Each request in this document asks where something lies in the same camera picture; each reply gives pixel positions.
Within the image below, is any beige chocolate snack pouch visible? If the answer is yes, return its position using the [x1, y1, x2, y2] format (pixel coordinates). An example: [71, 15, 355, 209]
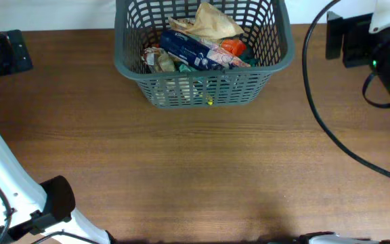
[140, 46, 202, 106]

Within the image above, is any grey plastic basket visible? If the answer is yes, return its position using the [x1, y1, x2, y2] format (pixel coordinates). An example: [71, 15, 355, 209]
[114, 0, 295, 108]

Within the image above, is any orange spaghetti pasta packet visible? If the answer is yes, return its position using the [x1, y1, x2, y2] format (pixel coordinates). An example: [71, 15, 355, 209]
[220, 39, 246, 56]

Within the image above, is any light teal tissue packet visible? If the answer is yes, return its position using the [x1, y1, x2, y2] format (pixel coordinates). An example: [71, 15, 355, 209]
[179, 64, 197, 73]

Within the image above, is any green Nescafe coffee bag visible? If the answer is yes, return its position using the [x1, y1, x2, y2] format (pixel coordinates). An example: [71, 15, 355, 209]
[174, 43, 259, 74]

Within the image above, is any cream snack pouch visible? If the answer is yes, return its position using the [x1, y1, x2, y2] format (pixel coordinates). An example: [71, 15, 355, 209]
[168, 3, 244, 41]

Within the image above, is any blue tissue multipack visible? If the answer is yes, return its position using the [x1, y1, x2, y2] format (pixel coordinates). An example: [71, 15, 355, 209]
[159, 30, 251, 70]

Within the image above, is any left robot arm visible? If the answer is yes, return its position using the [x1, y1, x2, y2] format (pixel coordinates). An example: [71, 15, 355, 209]
[0, 30, 116, 243]

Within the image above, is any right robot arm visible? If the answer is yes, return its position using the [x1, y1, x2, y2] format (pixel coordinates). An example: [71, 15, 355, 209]
[302, 0, 390, 178]

